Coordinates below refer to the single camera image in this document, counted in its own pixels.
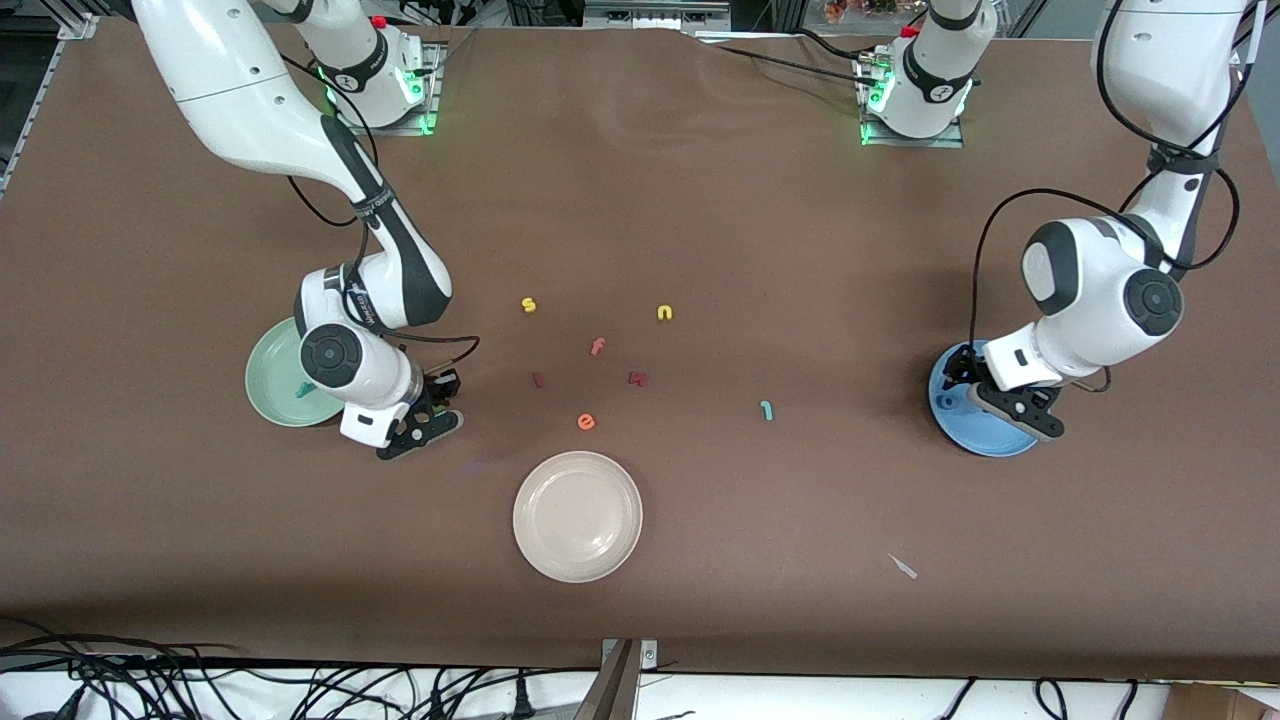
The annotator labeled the blue plate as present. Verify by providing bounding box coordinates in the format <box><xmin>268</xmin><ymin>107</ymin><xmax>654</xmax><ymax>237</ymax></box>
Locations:
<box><xmin>928</xmin><ymin>340</ymin><xmax>1041</xmax><ymax>458</ymax></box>

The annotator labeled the green plate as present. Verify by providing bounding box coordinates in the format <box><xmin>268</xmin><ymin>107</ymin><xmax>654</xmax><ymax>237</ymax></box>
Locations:
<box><xmin>245</xmin><ymin>318</ymin><xmax>346</xmax><ymax>428</ymax></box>

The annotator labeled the beige plate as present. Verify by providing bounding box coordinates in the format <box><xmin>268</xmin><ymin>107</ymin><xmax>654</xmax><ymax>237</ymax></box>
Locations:
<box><xmin>512</xmin><ymin>451</ymin><xmax>643</xmax><ymax>584</ymax></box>

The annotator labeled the cardboard box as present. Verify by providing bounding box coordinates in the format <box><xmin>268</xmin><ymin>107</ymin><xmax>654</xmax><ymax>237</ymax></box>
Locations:
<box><xmin>1165</xmin><ymin>683</ymin><xmax>1280</xmax><ymax>720</ymax></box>

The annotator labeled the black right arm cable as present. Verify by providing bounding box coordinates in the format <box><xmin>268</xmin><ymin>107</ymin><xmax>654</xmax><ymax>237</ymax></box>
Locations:
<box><xmin>285</xmin><ymin>55</ymin><xmax>481</xmax><ymax>376</ymax></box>

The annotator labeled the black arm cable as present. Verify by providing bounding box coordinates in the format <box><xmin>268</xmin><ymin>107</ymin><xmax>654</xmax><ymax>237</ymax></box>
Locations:
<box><xmin>285</xmin><ymin>55</ymin><xmax>481</xmax><ymax>376</ymax></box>
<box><xmin>968</xmin><ymin>0</ymin><xmax>1256</xmax><ymax>393</ymax></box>

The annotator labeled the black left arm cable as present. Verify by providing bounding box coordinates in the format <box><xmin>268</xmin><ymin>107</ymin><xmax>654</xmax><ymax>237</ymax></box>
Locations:
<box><xmin>968</xmin><ymin>0</ymin><xmax>1256</xmax><ymax>393</ymax></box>

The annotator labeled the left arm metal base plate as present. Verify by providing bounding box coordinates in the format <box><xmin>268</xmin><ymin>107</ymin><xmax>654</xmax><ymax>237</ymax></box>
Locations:
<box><xmin>858</xmin><ymin>55</ymin><xmax>966</xmax><ymax>149</ymax></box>

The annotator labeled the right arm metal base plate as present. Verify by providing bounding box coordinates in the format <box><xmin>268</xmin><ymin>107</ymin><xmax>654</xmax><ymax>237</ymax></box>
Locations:
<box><xmin>333</xmin><ymin>40</ymin><xmax>443</xmax><ymax>137</ymax></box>

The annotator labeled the metal table bracket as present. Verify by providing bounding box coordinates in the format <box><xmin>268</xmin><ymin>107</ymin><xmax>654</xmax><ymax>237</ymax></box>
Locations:
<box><xmin>573</xmin><ymin>638</ymin><xmax>659</xmax><ymax>720</ymax></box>

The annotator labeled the black cable on table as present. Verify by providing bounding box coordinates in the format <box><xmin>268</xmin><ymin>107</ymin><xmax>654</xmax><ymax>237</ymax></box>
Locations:
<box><xmin>700</xmin><ymin>28</ymin><xmax>881</xmax><ymax>89</ymax></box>

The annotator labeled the black floor cable tangle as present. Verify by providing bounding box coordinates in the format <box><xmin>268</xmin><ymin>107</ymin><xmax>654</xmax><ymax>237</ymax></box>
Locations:
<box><xmin>0</xmin><ymin>618</ymin><xmax>601</xmax><ymax>720</ymax></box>

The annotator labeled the aluminium frame profile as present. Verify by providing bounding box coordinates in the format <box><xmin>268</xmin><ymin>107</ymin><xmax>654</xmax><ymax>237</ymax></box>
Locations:
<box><xmin>583</xmin><ymin>0</ymin><xmax>733</xmax><ymax>31</ymax></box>

